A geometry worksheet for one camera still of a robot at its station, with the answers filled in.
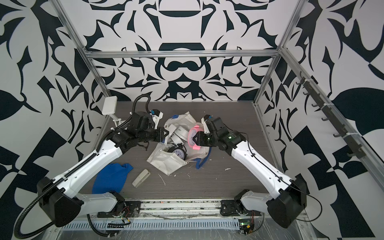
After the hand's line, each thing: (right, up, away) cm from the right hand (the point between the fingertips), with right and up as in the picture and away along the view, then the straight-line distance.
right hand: (195, 136), depth 76 cm
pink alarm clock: (-1, +2, +4) cm, 4 cm away
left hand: (-13, +4, 0) cm, 14 cm away
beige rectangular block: (-28, -23, +5) cm, 37 cm away
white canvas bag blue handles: (-13, -13, +1) cm, 19 cm away
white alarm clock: (-7, +1, +13) cm, 15 cm away
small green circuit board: (+23, -41, -4) cm, 47 cm away
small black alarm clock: (-8, -9, +9) cm, 15 cm away
